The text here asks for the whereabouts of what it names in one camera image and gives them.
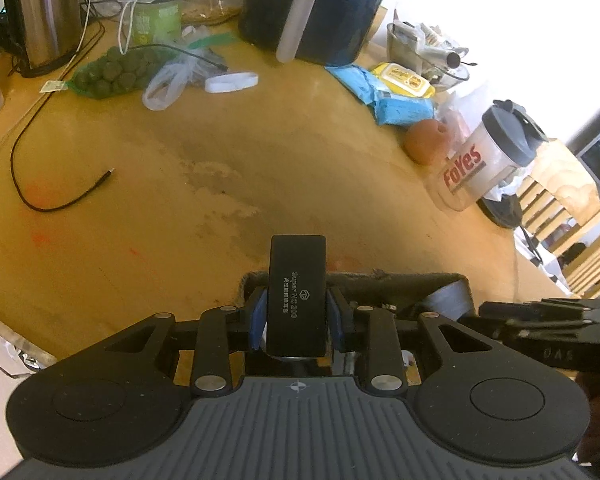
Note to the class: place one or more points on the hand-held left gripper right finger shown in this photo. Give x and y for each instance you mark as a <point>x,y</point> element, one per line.
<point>335,322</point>

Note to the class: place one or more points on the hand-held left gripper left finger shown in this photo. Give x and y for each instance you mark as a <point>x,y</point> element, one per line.
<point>258,322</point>

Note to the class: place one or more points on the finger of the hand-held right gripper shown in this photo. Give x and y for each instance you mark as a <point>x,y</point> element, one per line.
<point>495,327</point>
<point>530,310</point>

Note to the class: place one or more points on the small black box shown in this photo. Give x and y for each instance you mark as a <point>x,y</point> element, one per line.
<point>296,300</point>

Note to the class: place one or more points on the brown cardboard box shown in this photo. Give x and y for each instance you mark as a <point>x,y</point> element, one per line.
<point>380,285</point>

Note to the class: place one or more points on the wooden chair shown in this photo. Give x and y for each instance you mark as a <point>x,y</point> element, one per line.
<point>565,220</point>

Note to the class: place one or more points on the black round base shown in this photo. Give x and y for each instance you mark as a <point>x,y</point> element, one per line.
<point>502,210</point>

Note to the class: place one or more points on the clear shaker bottle grey lid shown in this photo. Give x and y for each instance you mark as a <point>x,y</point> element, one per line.
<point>485,165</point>

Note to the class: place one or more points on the red apple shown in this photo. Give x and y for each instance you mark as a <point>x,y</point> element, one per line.
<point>427,142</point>

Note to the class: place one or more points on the white plastic bag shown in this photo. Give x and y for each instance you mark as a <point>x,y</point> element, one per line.
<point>460,115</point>

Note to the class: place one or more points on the blue wipes packet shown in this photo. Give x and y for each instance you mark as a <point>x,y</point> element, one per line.
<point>352,82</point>
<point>402,110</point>

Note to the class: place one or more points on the yellow wipes pack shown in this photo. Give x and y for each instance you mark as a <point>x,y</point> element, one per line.
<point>405,79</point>

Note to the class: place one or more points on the clear plastic bag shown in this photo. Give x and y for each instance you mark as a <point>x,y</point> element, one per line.
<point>167,82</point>

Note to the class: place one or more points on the green plastic strip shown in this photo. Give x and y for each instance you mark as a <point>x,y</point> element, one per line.
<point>212,40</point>

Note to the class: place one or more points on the glass bowl with items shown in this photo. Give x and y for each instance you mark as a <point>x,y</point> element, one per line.
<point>420,45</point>

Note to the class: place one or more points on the green net bag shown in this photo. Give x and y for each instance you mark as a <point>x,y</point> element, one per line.
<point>115,72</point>

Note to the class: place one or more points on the black air fryer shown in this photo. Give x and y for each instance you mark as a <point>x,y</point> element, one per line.
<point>330,5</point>

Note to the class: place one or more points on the green canister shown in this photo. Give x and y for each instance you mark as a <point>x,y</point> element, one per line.
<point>157,17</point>

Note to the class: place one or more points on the steel electric kettle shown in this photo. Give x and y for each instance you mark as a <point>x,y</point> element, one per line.
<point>40,15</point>

